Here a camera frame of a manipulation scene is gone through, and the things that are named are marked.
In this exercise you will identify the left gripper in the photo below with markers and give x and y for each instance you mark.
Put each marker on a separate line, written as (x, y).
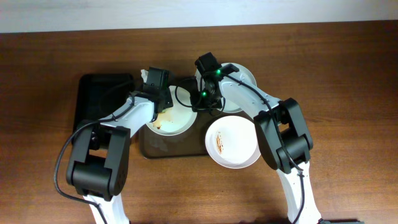
(166, 101)

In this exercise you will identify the black rectangular sponge tray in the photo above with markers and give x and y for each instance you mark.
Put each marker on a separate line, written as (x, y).
(98, 96)

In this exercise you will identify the white plate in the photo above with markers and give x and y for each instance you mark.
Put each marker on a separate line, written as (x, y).
(231, 142)
(227, 84)
(175, 120)

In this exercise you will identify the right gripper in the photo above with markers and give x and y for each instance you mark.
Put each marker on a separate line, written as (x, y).
(212, 101)

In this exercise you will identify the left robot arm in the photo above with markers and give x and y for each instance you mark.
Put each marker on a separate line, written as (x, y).
(98, 164)

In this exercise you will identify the brown serving tray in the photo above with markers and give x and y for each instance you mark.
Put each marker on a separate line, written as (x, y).
(189, 143)

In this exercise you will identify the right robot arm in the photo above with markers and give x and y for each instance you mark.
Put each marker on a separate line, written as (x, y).
(282, 135)

